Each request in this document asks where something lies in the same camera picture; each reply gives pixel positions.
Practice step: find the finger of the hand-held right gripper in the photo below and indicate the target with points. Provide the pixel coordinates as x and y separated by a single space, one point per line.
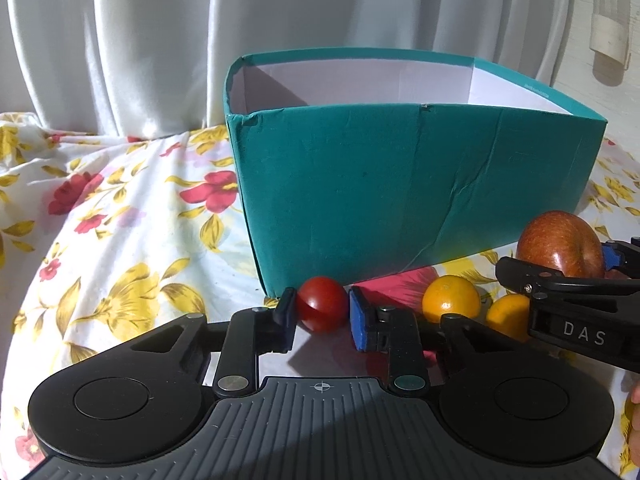
550 282
622 257

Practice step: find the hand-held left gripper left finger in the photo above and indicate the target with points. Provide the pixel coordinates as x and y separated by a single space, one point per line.
287 321

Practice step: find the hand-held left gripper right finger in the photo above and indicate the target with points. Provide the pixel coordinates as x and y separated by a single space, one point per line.
358 325

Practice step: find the red cherry tomato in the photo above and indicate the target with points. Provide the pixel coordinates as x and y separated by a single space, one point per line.
322 302

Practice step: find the red apple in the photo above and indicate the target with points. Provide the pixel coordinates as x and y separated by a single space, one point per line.
555 240

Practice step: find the teal cardboard box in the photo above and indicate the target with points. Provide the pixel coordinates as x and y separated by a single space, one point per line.
375 185

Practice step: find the person's right hand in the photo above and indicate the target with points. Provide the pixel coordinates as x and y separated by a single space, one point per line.
636 425

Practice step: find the yellow cherry tomato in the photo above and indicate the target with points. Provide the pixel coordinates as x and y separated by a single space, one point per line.
450 298
507 313

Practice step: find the white board panel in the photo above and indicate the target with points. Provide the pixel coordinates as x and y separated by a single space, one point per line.
600 95

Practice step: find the floral tablecloth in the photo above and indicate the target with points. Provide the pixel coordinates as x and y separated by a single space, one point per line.
125 240

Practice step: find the translucent tape strip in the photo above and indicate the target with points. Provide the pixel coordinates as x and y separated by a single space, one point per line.
610 40

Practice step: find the white curtain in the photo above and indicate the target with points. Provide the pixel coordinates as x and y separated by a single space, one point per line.
125 35

